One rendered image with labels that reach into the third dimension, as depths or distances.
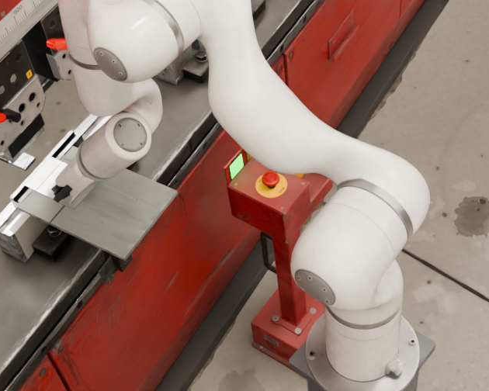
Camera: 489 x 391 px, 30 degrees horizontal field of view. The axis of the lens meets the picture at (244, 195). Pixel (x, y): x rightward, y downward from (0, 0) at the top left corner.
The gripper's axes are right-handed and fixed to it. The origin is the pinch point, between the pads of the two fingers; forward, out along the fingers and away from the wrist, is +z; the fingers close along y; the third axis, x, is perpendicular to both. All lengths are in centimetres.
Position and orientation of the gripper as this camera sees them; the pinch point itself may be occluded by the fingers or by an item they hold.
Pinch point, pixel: (70, 180)
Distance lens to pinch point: 182.4
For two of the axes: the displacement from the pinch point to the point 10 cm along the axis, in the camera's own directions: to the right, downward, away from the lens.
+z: -4.8, 2.3, 8.4
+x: 7.1, 6.7, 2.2
